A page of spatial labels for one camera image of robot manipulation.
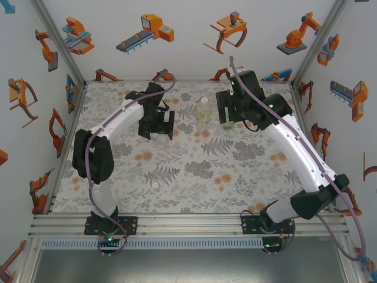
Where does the beige label plastic bottle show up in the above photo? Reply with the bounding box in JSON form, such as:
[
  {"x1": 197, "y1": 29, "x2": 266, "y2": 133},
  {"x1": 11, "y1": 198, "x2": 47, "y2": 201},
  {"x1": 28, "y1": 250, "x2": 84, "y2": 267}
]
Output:
[{"x1": 196, "y1": 97, "x2": 213, "y2": 126}]

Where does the floral patterned table cloth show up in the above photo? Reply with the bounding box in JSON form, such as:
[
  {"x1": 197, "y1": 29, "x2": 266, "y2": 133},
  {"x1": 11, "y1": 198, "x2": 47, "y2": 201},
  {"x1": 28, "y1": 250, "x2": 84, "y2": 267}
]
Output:
[{"x1": 49, "y1": 81, "x2": 328, "y2": 214}]

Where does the aluminium table back rail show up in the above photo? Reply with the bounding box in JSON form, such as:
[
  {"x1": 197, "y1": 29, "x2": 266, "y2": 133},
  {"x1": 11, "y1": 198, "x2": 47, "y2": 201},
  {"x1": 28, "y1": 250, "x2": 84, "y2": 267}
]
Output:
[{"x1": 84, "y1": 78, "x2": 293, "y2": 84}]

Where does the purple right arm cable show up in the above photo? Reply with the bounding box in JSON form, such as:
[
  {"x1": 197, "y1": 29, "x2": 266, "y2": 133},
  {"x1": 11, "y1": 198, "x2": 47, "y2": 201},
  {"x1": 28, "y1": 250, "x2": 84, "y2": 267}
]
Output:
[{"x1": 229, "y1": 55, "x2": 368, "y2": 262}]

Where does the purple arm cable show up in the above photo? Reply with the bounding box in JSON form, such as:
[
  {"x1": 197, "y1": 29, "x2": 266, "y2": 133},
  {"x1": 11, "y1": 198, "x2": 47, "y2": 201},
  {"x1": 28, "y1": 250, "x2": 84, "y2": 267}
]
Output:
[
  {"x1": 229, "y1": 55, "x2": 368, "y2": 262},
  {"x1": 87, "y1": 70, "x2": 177, "y2": 258}
]

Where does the aluminium table side rail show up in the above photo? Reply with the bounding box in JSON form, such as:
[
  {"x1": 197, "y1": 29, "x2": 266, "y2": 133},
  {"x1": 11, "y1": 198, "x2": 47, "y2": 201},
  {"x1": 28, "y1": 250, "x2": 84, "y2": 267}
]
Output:
[
  {"x1": 290, "y1": 82, "x2": 335, "y2": 215},
  {"x1": 47, "y1": 82, "x2": 88, "y2": 215}
]

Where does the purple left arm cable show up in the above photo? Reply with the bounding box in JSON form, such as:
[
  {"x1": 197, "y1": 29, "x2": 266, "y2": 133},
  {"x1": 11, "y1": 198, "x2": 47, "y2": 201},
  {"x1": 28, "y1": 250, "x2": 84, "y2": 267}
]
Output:
[{"x1": 87, "y1": 70, "x2": 177, "y2": 258}]

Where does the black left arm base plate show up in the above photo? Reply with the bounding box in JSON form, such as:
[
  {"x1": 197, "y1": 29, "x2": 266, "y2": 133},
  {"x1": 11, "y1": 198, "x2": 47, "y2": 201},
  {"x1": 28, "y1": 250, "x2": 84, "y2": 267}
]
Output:
[{"x1": 84, "y1": 216, "x2": 138, "y2": 236}]

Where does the aluminium corner post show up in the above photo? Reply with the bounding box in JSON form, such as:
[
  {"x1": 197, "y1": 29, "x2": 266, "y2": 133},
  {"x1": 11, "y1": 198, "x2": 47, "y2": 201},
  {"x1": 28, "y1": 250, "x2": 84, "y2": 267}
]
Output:
[
  {"x1": 29, "y1": 0, "x2": 88, "y2": 89},
  {"x1": 290, "y1": 0, "x2": 350, "y2": 88}
]

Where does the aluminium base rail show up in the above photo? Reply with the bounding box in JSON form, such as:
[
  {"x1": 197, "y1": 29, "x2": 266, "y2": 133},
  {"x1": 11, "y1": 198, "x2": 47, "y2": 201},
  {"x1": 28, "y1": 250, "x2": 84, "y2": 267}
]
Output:
[{"x1": 28, "y1": 213, "x2": 347, "y2": 238}]

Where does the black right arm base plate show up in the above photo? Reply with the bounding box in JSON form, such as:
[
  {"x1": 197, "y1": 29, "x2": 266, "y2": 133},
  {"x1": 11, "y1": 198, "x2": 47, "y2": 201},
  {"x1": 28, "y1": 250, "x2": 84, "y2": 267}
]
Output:
[{"x1": 240, "y1": 216, "x2": 283, "y2": 236}]

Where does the slotted grey cable duct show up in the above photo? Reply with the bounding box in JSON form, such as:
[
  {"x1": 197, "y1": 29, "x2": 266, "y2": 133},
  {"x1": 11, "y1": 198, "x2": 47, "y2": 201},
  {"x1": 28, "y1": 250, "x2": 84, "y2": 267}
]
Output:
[{"x1": 39, "y1": 238, "x2": 264, "y2": 250}]

